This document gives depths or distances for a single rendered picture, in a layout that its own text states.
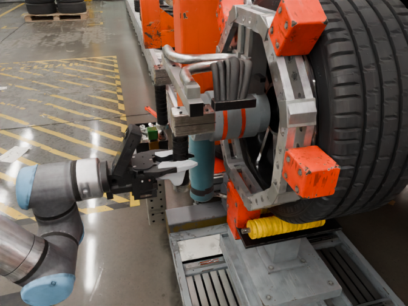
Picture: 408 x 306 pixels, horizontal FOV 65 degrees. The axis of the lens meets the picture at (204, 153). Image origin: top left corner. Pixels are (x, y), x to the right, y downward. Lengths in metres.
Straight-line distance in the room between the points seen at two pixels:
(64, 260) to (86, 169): 0.18
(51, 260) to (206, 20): 0.92
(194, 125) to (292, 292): 0.78
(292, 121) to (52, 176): 0.50
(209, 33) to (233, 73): 0.59
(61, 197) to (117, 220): 1.15
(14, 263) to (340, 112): 0.66
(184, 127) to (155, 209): 1.09
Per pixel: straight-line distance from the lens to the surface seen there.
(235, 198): 1.05
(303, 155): 0.68
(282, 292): 1.26
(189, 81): 0.67
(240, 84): 0.68
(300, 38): 0.68
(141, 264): 1.63
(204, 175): 1.09
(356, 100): 0.69
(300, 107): 0.68
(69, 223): 0.79
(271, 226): 1.03
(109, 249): 1.72
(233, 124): 0.85
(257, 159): 1.14
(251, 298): 1.32
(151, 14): 3.16
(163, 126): 1.05
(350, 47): 0.72
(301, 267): 1.35
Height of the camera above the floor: 1.22
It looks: 31 degrees down
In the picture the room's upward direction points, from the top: straight up
